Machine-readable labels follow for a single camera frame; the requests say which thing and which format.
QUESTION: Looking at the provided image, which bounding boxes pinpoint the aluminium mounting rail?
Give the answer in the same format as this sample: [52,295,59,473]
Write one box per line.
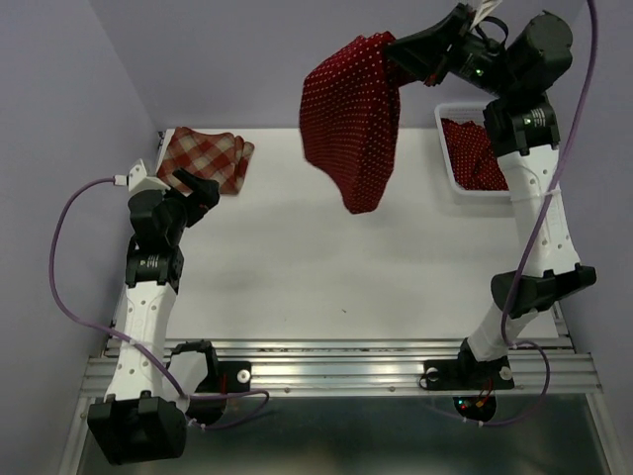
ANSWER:
[78,338,604,397]

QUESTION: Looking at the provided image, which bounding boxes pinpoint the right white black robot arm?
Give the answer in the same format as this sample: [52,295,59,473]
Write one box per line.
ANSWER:
[386,4,596,391]

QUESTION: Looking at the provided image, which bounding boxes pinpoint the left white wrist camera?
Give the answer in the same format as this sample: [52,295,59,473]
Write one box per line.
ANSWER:
[114,159,169,196]

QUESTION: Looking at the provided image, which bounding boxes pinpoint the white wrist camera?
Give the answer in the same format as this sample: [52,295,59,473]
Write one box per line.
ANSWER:
[473,0,502,25]
[114,159,169,196]

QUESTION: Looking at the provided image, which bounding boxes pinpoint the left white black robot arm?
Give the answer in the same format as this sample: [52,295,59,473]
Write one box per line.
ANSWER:
[87,169,221,465]

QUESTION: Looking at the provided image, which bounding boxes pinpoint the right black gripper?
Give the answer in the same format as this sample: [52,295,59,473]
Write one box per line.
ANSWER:
[387,0,522,99]

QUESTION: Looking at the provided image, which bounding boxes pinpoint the white perforated plastic basket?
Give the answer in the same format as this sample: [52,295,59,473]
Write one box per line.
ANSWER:
[434,102,509,200]

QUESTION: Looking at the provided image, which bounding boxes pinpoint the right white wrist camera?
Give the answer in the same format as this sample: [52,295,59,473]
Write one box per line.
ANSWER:
[473,0,502,25]

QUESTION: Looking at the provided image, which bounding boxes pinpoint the red beige plaid skirt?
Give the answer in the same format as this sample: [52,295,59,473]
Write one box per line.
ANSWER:
[156,127,255,195]

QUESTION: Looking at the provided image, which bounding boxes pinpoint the red white polka-dot skirt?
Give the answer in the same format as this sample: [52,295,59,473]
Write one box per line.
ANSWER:
[299,32,401,215]

